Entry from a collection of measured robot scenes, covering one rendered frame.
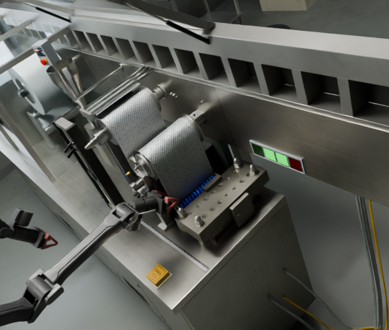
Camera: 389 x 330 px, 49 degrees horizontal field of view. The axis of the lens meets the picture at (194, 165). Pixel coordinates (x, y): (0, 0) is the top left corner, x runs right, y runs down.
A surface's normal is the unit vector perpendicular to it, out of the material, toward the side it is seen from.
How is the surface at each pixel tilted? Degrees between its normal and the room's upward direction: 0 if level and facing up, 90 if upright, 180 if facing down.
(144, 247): 0
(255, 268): 90
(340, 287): 0
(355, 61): 90
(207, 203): 0
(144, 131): 92
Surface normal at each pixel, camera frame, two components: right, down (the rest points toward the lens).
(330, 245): -0.33, -0.73
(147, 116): 0.63, 0.33
